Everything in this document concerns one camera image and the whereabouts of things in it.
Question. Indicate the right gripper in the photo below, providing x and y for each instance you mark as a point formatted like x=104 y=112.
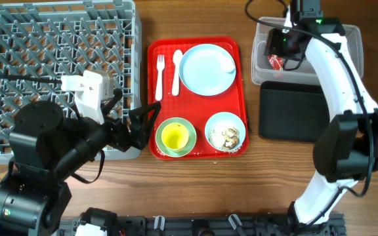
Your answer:
x=270 y=46

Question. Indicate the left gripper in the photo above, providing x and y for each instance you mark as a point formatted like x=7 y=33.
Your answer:
x=123 y=140

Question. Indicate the red snack wrapper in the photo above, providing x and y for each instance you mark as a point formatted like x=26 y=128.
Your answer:
x=276 y=62

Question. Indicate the yellow cup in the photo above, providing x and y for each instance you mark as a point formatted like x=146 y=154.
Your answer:
x=175 y=136

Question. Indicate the green bowl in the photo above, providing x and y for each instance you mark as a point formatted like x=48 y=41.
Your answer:
x=192 y=137

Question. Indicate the white plastic fork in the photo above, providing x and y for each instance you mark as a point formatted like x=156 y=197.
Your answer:
x=160 y=65

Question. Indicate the white napkin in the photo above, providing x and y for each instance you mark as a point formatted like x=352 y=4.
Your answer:
x=226 y=63

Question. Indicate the white plastic spoon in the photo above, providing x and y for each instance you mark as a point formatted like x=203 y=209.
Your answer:
x=177 y=57

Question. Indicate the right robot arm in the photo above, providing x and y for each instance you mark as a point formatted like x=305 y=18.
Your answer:
x=346 y=153

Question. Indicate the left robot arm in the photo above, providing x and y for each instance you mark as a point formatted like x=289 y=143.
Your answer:
x=48 y=149

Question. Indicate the grey dishwasher rack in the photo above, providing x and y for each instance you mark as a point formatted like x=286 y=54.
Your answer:
x=41 y=42

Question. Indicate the clear plastic bin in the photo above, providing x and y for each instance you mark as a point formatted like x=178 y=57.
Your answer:
x=262 y=70

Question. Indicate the black tray bin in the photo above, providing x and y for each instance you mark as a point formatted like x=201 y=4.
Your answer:
x=290 y=111

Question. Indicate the red plastic tray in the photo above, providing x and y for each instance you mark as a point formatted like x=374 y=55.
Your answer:
x=196 y=109

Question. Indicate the light blue plate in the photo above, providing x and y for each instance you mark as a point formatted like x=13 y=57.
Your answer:
x=201 y=73

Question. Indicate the blue bowl with food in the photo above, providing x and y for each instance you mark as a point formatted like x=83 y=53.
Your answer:
x=226 y=132

